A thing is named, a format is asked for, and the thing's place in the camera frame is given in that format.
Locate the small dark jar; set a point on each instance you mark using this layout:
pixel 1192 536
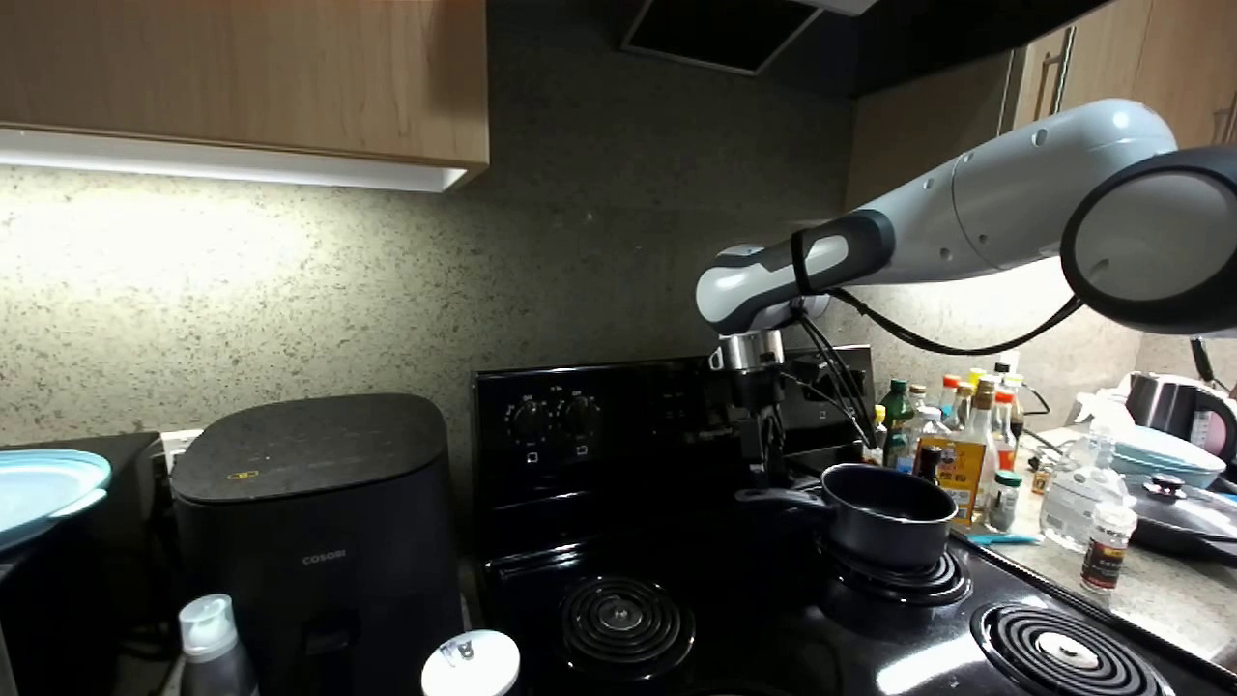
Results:
pixel 1005 506

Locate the red capped bottle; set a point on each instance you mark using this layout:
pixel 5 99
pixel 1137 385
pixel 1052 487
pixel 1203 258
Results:
pixel 948 389

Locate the white plastic bag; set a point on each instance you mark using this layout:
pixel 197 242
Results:
pixel 1094 407

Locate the black kitchen appliance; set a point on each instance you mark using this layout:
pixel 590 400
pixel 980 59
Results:
pixel 1163 405

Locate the wooden wall cabinet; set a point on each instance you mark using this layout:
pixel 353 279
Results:
pixel 256 64

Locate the dark pan lid with knob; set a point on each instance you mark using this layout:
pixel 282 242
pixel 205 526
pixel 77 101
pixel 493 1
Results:
pixel 1185 515

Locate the under cabinet light strip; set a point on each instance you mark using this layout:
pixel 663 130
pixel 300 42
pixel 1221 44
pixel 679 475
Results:
pixel 193 160

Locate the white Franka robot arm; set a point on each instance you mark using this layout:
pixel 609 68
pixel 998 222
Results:
pixel 980 206

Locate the black range hood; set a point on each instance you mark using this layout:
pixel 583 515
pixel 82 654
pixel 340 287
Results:
pixel 900 42

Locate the small coil burner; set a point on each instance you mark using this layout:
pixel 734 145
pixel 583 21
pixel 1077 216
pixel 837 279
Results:
pixel 623 628
pixel 900 591

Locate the large coil burner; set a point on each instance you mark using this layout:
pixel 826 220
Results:
pixel 1068 653

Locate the stack of blue plates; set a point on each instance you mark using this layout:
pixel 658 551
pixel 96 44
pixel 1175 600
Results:
pixel 1161 454

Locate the yellow capped bottle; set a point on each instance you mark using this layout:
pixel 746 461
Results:
pixel 980 385

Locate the light blue plate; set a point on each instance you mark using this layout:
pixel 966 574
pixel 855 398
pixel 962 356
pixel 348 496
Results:
pixel 42 488

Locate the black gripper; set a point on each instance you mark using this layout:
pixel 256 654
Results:
pixel 775 407

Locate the yellow labelled oil bottle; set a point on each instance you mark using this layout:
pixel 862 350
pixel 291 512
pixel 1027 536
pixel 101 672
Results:
pixel 961 468

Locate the white wall outlet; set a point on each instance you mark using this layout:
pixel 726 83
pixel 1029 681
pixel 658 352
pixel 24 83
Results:
pixel 180 447

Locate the black air fryer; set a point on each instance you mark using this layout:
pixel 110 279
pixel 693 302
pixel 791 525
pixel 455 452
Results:
pixel 322 545

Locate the green glass bottle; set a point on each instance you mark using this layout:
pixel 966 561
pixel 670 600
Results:
pixel 899 413

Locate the translucent capped grey bottle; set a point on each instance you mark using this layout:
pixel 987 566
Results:
pixel 215 644

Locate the white capped spice jar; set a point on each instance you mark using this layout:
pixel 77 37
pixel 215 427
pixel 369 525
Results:
pixel 1108 546

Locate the black electric stove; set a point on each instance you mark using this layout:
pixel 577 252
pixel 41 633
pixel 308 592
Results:
pixel 775 644

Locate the red labelled sauce bottle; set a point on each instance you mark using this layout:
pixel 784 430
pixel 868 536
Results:
pixel 1001 440

